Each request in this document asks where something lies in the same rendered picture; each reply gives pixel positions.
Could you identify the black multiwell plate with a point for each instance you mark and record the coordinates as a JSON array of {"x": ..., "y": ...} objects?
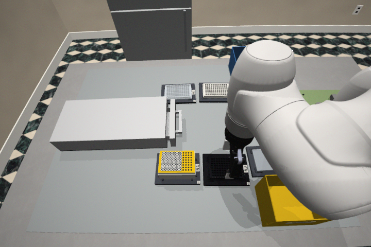
[{"x": 217, "y": 168}]

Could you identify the yellow open-top bin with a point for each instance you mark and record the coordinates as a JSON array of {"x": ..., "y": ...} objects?
[{"x": 276, "y": 202}]

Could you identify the dark blue open-top bin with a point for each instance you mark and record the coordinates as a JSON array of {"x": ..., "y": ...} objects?
[{"x": 235, "y": 53}]

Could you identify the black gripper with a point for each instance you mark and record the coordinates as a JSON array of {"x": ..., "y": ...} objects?
[{"x": 236, "y": 146}]

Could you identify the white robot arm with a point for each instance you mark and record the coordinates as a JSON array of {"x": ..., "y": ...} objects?
[{"x": 320, "y": 152}]

